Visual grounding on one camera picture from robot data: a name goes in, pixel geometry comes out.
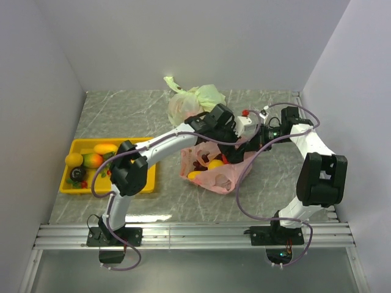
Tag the red green mango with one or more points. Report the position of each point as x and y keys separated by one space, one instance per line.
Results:
x=92 y=160

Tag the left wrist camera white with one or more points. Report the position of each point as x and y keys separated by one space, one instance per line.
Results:
x=243 y=123

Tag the yellow pepper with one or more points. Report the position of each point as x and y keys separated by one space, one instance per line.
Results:
x=215 y=163

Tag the aluminium mounting rail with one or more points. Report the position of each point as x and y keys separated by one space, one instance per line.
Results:
x=193 y=236

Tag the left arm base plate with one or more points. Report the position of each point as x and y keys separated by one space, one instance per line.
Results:
x=98 y=237

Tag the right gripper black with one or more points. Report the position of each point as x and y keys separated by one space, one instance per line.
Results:
x=263 y=127

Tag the purple grape bunch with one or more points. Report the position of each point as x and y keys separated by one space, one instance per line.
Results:
x=202 y=163

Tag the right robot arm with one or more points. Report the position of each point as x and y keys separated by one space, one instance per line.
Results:
x=321 y=181

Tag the green plastic bag with fruits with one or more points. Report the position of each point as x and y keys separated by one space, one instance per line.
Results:
x=187 y=103

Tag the pink plastic bag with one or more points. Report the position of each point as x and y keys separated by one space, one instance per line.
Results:
x=221 y=180

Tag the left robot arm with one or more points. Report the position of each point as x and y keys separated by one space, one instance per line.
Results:
x=130 y=165

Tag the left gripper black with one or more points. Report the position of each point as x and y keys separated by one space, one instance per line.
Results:
x=231 y=154

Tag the right side aluminium rail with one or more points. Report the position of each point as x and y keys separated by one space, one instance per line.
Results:
x=296 y=99

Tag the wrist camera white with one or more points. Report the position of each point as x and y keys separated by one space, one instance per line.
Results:
x=243 y=123
x=264 y=113

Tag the yellow lemon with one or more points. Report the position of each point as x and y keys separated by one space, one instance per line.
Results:
x=74 y=160

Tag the yellow banana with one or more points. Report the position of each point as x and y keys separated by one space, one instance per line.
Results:
x=192 y=175

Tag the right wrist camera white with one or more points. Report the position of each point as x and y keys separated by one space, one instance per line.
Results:
x=264 y=113

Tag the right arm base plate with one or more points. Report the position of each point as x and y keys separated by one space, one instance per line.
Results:
x=259 y=238

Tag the yellow mango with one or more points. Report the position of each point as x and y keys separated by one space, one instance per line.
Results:
x=104 y=148

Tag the dark mangosteen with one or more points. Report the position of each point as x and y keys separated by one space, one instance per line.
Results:
x=78 y=174

